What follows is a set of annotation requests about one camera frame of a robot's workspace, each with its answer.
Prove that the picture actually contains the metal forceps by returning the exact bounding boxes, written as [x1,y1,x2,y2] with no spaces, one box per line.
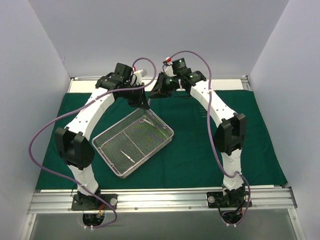
[120,150,135,163]

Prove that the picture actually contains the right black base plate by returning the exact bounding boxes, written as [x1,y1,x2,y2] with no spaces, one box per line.
[206,190,249,209]

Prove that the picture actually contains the surgical scissors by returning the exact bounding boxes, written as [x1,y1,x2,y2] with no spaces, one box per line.
[139,117,166,129]

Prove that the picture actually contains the aluminium rail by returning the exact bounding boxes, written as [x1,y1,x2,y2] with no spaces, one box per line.
[240,75,252,91]
[28,185,297,214]

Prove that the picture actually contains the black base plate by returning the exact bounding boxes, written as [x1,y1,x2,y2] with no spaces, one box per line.
[71,193,118,211]
[206,190,249,209]

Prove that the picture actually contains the aluminium right side rail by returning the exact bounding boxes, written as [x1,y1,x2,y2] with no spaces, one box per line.
[240,75,252,91]

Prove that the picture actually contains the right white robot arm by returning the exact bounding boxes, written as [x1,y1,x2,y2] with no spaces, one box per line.
[149,57,247,207]

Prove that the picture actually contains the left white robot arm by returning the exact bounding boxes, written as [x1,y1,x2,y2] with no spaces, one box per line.
[55,63,150,210]

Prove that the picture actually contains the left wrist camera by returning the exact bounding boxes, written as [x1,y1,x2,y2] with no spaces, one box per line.
[131,69,148,87]

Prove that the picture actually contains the metal mesh instrument tray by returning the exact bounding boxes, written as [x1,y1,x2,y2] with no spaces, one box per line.
[92,108,174,179]

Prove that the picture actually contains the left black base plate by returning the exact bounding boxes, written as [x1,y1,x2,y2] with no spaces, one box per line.
[71,193,118,211]

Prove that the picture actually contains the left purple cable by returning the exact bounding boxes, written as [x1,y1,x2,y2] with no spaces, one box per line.
[27,57,157,229]

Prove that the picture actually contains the aluminium front rail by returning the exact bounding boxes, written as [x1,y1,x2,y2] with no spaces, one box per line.
[28,185,297,214]

